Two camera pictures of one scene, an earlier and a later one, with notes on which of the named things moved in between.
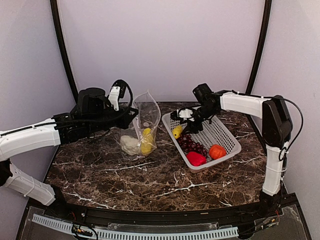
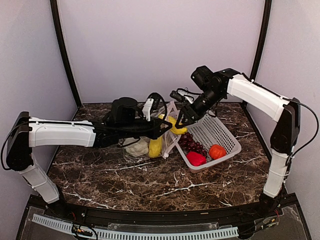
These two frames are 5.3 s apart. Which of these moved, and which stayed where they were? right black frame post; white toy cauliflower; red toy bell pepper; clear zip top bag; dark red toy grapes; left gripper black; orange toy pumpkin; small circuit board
Moved: white toy cauliflower; left gripper black; clear zip top bag
Stayed: red toy bell pepper; orange toy pumpkin; right black frame post; small circuit board; dark red toy grapes
